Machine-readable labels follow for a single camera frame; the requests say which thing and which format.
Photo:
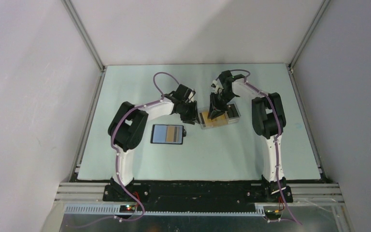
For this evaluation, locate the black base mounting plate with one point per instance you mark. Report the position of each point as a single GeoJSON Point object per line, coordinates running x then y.
{"type": "Point", "coordinates": [198, 196]}

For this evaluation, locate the right aluminium frame post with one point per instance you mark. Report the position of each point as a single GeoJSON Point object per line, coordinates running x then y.
{"type": "Point", "coordinates": [309, 32]}

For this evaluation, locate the aluminium frame post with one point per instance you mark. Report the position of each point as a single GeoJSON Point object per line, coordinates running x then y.
{"type": "Point", "coordinates": [78, 23]}
{"type": "Point", "coordinates": [309, 32]}

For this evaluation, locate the left controller board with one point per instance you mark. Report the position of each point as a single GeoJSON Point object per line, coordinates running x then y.
{"type": "Point", "coordinates": [127, 208]}

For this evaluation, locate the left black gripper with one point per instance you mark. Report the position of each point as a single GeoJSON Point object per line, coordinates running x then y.
{"type": "Point", "coordinates": [193, 118]}

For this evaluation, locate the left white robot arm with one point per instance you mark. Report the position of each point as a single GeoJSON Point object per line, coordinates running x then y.
{"type": "Point", "coordinates": [127, 127]}

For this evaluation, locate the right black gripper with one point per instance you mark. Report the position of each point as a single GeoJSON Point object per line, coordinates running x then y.
{"type": "Point", "coordinates": [215, 109]}

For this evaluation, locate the controller board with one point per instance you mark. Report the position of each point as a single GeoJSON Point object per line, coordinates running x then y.
{"type": "Point", "coordinates": [127, 208]}
{"type": "Point", "coordinates": [273, 215]}

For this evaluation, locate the black card holder wallet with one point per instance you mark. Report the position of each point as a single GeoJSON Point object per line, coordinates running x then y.
{"type": "Point", "coordinates": [158, 134]}

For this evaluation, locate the left aluminium frame post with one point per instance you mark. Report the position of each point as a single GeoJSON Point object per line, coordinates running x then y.
{"type": "Point", "coordinates": [78, 23]}

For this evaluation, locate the orange credit card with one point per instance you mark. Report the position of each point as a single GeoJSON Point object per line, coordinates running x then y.
{"type": "Point", "coordinates": [173, 134]}
{"type": "Point", "coordinates": [206, 123]}

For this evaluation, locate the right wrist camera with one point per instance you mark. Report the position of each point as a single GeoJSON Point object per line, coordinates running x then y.
{"type": "Point", "coordinates": [215, 85]}

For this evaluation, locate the clear plastic card tray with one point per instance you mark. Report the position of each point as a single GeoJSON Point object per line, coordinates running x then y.
{"type": "Point", "coordinates": [206, 108]}

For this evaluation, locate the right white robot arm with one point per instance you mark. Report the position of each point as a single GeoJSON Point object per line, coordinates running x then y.
{"type": "Point", "coordinates": [267, 113]}

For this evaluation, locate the black credit card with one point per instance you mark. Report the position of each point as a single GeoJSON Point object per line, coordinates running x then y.
{"type": "Point", "coordinates": [233, 112]}

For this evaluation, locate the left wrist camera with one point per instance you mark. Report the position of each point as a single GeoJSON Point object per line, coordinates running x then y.
{"type": "Point", "coordinates": [191, 96]}

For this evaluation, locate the right controller board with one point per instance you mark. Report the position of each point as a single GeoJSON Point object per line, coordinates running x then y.
{"type": "Point", "coordinates": [273, 215]}

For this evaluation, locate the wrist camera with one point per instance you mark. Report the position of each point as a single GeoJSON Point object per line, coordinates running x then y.
{"type": "Point", "coordinates": [191, 96]}
{"type": "Point", "coordinates": [215, 85]}

